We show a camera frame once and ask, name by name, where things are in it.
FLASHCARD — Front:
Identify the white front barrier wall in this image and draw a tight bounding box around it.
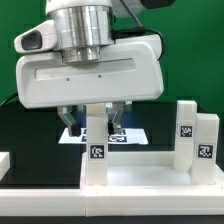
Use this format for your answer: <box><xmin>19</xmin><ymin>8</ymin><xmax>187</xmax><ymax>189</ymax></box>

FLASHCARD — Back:
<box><xmin>0</xmin><ymin>189</ymin><xmax>224</xmax><ymax>217</ymax></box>

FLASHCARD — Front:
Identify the fiducial marker sheet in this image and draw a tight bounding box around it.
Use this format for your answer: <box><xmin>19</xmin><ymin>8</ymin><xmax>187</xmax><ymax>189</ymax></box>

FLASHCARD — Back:
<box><xmin>58</xmin><ymin>128</ymin><xmax>148</xmax><ymax>145</ymax></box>

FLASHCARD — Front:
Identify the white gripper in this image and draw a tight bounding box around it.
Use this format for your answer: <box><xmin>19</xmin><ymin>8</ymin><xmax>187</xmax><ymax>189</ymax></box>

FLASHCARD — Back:
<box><xmin>16</xmin><ymin>35</ymin><xmax>164</xmax><ymax>136</ymax></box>

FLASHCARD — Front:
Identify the black cable bundle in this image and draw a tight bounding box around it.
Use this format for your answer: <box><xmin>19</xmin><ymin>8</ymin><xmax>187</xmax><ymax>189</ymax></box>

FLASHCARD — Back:
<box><xmin>0</xmin><ymin>91</ymin><xmax>19</xmax><ymax>108</ymax></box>

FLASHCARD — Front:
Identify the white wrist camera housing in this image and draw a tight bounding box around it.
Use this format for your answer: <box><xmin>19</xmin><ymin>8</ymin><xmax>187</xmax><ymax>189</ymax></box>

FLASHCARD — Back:
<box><xmin>14</xmin><ymin>20</ymin><xmax>57</xmax><ymax>54</ymax></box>

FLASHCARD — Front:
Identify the white desk top tray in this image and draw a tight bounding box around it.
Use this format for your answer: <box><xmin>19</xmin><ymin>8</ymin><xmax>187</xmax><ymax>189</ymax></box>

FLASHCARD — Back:
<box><xmin>80</xmin><ymin>151</ymin><xmax>224</xmax><ymax>197</ymax></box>

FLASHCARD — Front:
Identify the white left barrier wall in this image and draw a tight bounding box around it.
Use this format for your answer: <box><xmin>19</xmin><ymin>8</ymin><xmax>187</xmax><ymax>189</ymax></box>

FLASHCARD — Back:
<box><xmin>0</xmin><ymin>152</ymin><xmax>10</xmax><ymax>181</ymax></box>

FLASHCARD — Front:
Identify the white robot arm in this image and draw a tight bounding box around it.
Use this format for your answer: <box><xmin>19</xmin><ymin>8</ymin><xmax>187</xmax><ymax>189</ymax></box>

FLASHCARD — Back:
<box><xmin>14</xmin><ymin>0</ymin><xmax>176</xmax><ymax>136</ymax></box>

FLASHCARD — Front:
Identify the white barrier wall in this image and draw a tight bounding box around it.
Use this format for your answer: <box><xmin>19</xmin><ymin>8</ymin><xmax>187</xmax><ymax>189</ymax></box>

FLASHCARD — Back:
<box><xmin>0</xmin><ymin>152</ymin><xmax>10</xmax><ymax>181</ymax></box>
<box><xmin>0</xmin><ymin>189</ymin><xmax>224</xmax><ymax>217</ymax></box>

